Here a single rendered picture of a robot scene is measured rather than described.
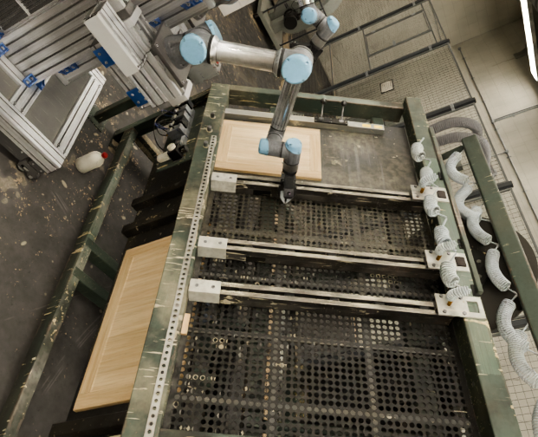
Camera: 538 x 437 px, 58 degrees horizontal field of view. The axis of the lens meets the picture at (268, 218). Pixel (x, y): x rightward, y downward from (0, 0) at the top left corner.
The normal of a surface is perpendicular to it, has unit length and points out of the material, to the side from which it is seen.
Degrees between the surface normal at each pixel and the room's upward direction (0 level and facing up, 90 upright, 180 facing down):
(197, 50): 96
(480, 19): 90
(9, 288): 0
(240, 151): 57
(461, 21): 90
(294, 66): 84
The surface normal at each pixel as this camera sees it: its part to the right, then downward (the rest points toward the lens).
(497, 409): 0.09, -0.69
